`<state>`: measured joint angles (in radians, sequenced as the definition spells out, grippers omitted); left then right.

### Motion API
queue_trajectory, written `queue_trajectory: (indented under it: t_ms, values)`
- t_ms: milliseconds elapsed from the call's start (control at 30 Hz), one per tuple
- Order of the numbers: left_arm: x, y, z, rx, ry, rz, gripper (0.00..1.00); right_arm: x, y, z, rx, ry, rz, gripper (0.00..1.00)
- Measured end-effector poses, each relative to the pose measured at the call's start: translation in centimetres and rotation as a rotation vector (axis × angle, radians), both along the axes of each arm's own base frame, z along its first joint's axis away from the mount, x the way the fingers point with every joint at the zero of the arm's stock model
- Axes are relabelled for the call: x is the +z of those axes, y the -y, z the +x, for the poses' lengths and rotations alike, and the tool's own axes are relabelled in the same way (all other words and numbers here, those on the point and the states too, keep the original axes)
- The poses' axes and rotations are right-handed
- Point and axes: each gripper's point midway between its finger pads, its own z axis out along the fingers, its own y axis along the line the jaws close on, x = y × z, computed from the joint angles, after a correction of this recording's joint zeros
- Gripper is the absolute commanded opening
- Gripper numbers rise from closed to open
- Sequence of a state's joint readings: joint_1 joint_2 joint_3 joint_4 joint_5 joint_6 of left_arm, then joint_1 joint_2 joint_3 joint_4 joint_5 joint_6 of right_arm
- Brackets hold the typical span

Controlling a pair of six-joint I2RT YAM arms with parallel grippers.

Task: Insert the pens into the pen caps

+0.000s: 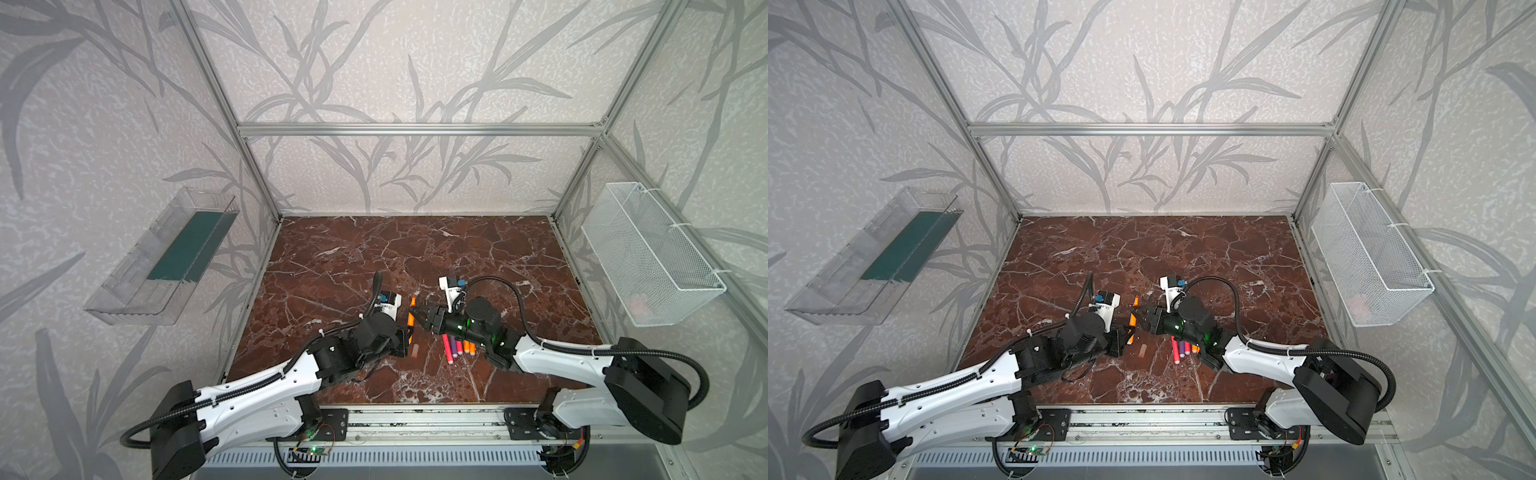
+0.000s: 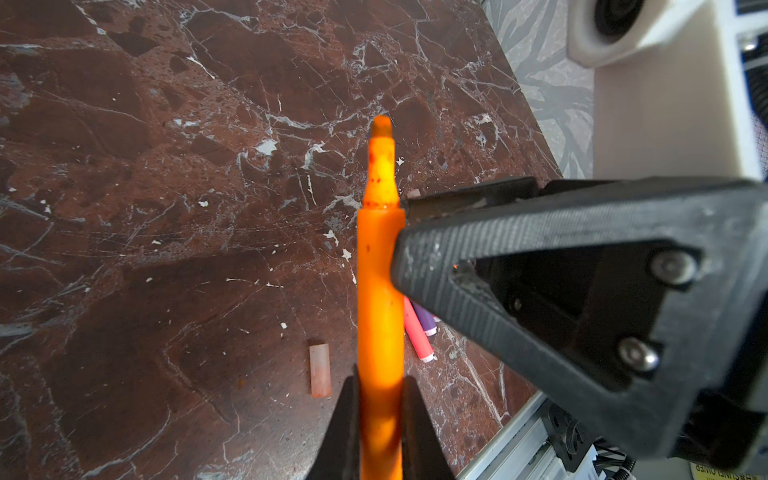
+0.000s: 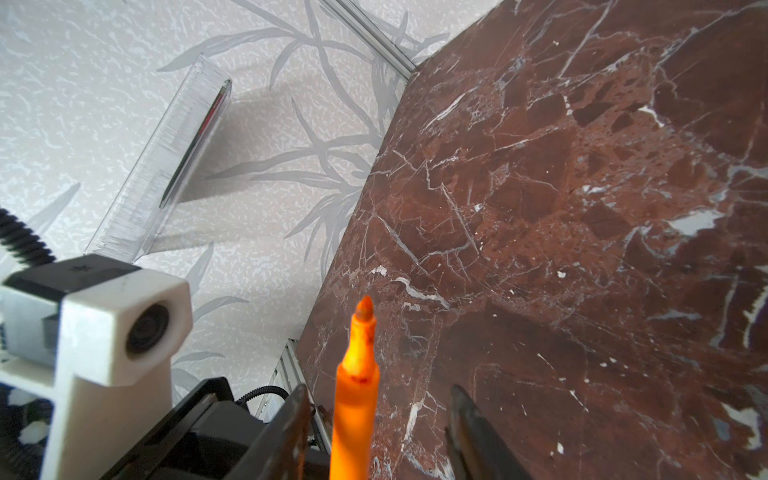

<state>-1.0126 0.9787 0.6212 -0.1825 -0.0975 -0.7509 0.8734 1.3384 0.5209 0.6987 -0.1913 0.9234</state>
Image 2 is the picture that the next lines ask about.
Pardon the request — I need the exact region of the orange highlighter pen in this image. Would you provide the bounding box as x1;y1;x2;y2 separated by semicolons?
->
357;115;405;479

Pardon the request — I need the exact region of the translucent pen cap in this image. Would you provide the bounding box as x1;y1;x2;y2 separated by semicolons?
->
309;343;332;398

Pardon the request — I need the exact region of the purple highlighter pen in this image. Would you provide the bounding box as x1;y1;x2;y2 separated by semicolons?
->
411;301;438;337

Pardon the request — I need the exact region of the pink highlighter pen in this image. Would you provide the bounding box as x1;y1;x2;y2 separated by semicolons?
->
404;298;436;363

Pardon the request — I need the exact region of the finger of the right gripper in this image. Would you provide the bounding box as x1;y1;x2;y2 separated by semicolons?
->
391;177;767;471
404;177;606;225

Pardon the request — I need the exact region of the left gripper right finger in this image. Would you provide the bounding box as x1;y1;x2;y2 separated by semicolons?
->
401;376;455;480

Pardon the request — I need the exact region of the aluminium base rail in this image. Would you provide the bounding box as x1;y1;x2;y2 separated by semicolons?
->
458;393;636;479

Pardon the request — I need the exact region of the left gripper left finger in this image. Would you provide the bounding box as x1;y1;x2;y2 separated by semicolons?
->
305;367;360;480

